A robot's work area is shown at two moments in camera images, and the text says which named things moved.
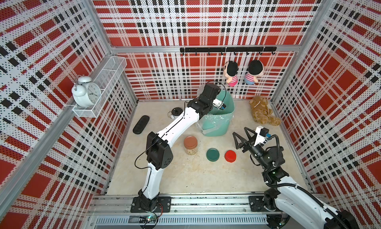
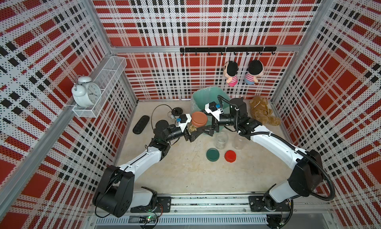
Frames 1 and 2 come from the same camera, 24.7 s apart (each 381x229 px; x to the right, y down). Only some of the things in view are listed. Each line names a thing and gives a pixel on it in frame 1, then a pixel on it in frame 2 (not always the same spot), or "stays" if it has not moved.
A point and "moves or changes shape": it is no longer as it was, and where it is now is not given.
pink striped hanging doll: x=230 y=70 stays
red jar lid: x=230 y=155 stays
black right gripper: x=248 y=144 → x=209 y=127
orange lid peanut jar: x=190 y=143 moves or changes shape
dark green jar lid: x=213 y=154 stays
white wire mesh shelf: x=107 y=77 stays
